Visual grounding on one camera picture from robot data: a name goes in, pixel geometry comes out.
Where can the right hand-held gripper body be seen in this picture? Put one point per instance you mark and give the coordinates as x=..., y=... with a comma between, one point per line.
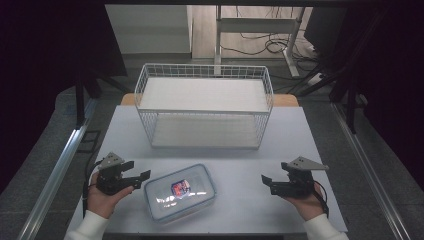
x=300, y=180

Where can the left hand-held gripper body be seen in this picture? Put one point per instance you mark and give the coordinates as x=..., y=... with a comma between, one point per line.
x=109, y=176

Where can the clear plastic food container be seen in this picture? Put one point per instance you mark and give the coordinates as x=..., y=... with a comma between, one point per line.
x=180, y=192

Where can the person's left hand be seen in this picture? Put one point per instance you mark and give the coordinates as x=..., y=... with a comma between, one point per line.
x=106, y=199

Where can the person's right hand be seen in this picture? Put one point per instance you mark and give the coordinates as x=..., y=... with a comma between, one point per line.
x=306, y=205

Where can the black stand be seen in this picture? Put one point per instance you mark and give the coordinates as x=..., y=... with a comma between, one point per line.
x=80, y=96
x=350, y=100

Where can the white power strip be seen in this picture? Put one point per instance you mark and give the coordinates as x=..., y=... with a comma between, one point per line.
x=314, y=79

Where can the aluminium rail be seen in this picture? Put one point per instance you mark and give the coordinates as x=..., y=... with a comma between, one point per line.
x=55, y=180
x=368, y=173

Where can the white metal desk frame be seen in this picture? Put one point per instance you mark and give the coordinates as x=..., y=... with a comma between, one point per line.
x=256, y=33

